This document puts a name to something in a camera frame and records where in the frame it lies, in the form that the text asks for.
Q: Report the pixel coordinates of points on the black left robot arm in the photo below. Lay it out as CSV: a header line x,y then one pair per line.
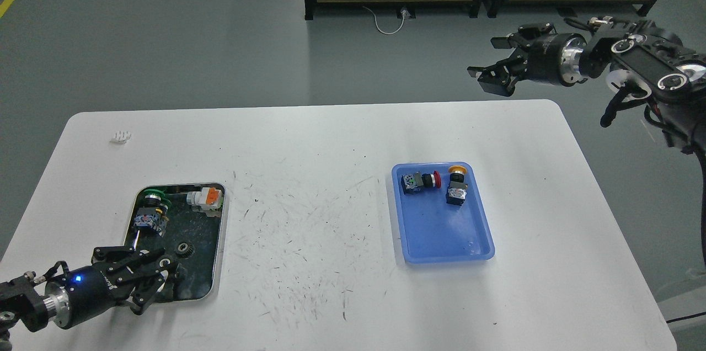
x,y
23,300

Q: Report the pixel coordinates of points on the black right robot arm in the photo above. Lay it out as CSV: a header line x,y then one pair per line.
x,y
646,66

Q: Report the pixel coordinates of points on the silver metal tray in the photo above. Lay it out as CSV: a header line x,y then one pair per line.
x,y
199,274

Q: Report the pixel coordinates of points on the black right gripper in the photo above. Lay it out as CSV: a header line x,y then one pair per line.
x,y
550,58

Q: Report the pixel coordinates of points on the small white plastic part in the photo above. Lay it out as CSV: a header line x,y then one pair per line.
x,y
121,137

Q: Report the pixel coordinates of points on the yellow push button switch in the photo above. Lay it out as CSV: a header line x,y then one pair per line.
x,y
456,193

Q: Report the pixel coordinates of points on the red push button switch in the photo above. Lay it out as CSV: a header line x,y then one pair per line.
x,y
412,183

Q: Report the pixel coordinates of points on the blue plastic tray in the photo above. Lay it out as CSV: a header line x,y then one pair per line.
x,y
432,231

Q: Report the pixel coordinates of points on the black gear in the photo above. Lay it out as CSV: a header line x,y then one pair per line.
x,y
184,250
164,262

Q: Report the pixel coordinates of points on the green push button switch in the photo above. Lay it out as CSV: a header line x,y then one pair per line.
x,y
151,212

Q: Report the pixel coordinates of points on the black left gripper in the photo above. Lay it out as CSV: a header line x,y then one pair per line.
x,y
84,293

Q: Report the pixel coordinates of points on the orange white connector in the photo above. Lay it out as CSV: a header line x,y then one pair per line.
x,y
207,199

